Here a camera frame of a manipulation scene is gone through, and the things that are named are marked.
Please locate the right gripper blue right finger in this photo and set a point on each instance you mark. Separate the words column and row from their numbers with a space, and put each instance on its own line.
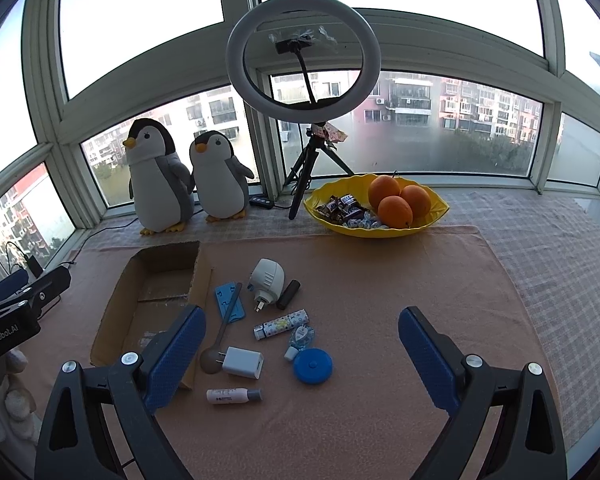
column 527, row 443

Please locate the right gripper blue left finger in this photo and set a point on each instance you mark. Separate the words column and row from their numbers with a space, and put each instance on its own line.
column 75, row 441

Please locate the brown cardboard box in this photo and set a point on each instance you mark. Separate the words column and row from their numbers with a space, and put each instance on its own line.
column 154, row 287

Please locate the grey metal spoon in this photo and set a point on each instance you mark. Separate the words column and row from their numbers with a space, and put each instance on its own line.
column 210, row 359

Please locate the pink lotion bottle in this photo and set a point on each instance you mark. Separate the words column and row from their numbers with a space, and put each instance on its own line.
column 233, row 396

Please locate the white usb charger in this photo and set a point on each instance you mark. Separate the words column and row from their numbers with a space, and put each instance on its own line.
column 241, row 362

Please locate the blue round tape measure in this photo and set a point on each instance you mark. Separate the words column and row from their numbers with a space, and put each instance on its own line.
column 312, row 366

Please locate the white travel adapter plug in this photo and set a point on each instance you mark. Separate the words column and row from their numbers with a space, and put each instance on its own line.
column 266, row 283

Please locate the blue clear small bottle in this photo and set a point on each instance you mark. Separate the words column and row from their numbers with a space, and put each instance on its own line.
column 300, row 339

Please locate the black cylinder tube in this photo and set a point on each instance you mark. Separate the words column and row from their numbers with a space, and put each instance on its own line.
column 288, row 295

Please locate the patterned white lighter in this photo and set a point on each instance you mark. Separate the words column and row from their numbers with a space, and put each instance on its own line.
column 281, row 325

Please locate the checkered grey cloth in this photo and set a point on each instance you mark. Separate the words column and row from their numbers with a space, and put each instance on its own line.
column 508, row 274

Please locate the large penguin plush toy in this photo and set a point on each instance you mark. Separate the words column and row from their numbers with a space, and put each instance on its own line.
column 160, row 184

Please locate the blue plastic phone stand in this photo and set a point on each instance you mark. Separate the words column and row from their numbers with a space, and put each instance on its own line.
column 223, row 296

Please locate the pink towel mat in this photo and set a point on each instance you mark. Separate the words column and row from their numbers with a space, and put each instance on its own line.
column 68, row 332

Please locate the small penguin plush toy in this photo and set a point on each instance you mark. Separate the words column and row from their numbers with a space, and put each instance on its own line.
column 220, row 179

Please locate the orange fruit right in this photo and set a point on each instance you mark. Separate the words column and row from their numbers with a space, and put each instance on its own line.
column 418, row 199

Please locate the black inline remote control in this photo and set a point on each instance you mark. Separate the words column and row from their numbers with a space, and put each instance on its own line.
column 261, row 202

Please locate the yellow fruit bowl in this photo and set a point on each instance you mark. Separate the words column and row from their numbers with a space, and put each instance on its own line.
column 358, row 186

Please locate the wrapped candies pile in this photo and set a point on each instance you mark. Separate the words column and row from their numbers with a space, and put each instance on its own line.
column 347, row 211

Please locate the black tripod stand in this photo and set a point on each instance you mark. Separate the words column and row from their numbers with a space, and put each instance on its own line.
column 301, row 172

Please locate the black phone holder clamp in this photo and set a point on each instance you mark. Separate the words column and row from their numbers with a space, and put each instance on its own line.
column 290, row 41

